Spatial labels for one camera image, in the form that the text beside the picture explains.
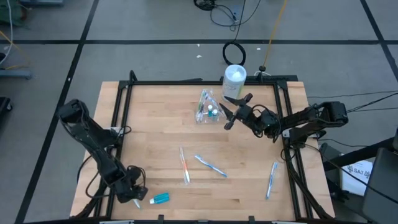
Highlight yellow hanging cord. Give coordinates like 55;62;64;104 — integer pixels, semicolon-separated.
262;0;289;68

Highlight blue white toothbrush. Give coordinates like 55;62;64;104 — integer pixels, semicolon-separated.
194;154;228;179
265;160;278;200
203;90;216;109

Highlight green duffel bag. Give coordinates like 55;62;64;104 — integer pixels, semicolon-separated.
0;0;25;26

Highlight clear plastic bag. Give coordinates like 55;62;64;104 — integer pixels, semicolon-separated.
194;88;228;126

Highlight white floor cable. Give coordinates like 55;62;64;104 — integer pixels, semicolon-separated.
0;0;14;65

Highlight wooden desk grey legs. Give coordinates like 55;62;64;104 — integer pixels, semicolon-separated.
0;69;33;80

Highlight white printed paper sheet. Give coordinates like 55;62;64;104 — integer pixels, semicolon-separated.
341;159;374;197

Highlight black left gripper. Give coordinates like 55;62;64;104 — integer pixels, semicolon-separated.
115;166;149;203

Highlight black coiled floor cable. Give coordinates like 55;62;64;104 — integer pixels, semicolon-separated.
221;41;247;67

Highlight yellow floor cable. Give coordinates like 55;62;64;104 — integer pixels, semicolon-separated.
0;30;30;71

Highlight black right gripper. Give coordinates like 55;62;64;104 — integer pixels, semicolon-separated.
219;93;259;130

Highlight black caster wheel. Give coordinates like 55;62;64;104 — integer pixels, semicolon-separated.
0;96;13;114

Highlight white wipes canister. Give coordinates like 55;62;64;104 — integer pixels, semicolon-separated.
221;64;248;101

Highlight orange white wrapped toothbrush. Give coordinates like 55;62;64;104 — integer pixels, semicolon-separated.
179;146;192;185

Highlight black cable bundle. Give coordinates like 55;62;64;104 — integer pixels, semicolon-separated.
193;0;218;12

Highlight black stand leg beam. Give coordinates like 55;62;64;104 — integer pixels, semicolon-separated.
323;136;398;171

